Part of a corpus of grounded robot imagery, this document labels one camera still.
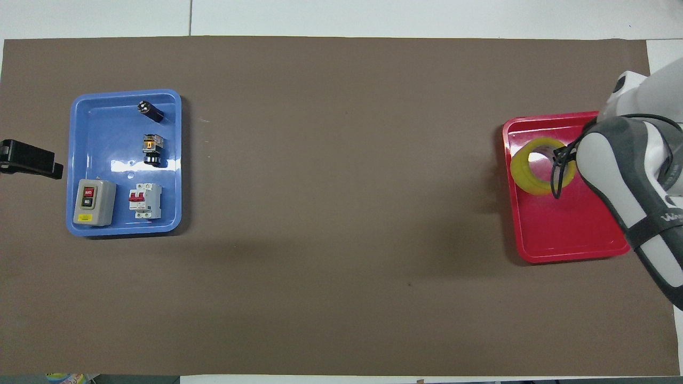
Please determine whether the yellow tape roll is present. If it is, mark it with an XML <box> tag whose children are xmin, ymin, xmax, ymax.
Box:
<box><xmin>510</xmin><ymin>137</ymin><xmax>578</xmax><ymax>196</ymax></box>

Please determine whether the white circuit breaker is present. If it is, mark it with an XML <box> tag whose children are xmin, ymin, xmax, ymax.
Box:
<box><xmin>128</xmin><ymin>182</ymin><xmax>163</xmax><ymax>220</ymax></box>

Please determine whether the red plastic tray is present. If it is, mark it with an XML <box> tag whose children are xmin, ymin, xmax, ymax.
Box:
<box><xmin>502</xmin><ymin>111</ymin><xmax>632</xmax><ymax>265</ymax></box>

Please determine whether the blue plastic tray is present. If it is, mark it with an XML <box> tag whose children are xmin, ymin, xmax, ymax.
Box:
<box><xmin>66</xmin><ymin>89</ymin><xmax>182</xmax><ymax>237</ymax></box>

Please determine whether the black cylindrical switch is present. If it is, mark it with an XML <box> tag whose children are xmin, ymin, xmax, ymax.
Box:
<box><xmin>138</xmin><ymin>100</ymin><xmax>164</xmax><ymax>123</ymax></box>

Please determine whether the black cable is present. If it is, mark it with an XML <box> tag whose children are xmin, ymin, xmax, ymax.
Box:
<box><xmin>551</xmin><ymin>113</ymin><xmax>683</xmax><ymax>201</ymax></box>

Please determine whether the grey switch box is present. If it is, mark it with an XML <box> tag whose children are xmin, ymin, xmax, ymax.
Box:
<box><xmin>73</xmin><ymin>179</ymin><xmax>117</xmax><ymax>227</ymax></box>

